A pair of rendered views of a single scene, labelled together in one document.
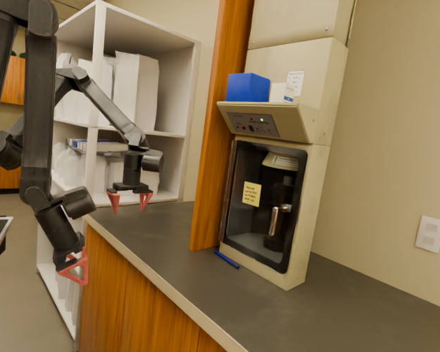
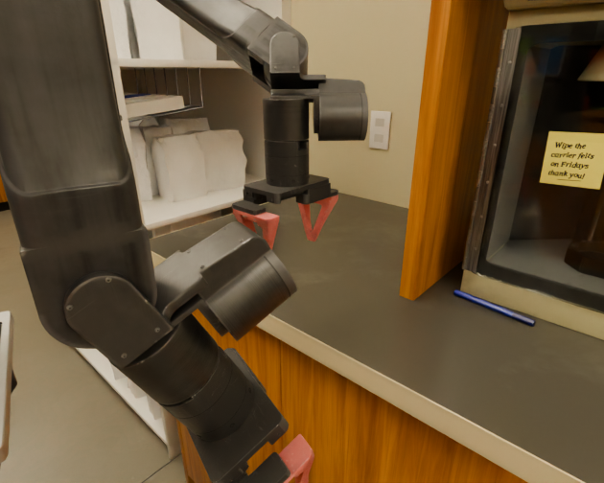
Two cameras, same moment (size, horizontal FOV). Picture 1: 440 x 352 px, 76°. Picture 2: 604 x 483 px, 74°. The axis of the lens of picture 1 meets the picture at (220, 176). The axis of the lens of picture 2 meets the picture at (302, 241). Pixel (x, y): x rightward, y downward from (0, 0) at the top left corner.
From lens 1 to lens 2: 53 cm
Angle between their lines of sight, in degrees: 15
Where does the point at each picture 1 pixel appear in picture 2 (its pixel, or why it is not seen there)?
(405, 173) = not seen: outside the picture
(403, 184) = not seen: outside the picture
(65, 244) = (231, 421)
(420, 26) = not seen: outside the picture
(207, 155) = (444, 79)
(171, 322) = (437, 469)
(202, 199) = (430, 189)
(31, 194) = (93, 310)
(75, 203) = (243, 292)
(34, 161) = (63, 165)
